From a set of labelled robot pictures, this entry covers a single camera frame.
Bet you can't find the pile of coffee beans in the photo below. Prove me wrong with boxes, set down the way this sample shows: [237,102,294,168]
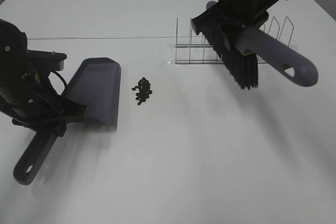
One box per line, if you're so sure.
[131,77,152,105]

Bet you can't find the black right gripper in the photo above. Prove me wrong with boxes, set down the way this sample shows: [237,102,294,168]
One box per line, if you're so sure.
[191,0,287,51]

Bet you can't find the purple plastic dustpan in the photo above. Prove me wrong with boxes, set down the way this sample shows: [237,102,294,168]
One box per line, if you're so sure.
[13,58,121,185]

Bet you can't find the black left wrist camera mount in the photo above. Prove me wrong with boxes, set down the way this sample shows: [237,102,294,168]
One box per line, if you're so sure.
[27,50,67,71]

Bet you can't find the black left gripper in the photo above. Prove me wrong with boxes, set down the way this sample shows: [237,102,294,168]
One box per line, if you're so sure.
[0,19,88,137]

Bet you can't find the purple hand brush black bristles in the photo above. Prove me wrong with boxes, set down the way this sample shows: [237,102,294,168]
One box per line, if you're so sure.
[202,0,319,90]

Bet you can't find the metal wire dish rack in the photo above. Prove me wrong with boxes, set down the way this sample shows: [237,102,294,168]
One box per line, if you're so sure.
[174,16,295,65]

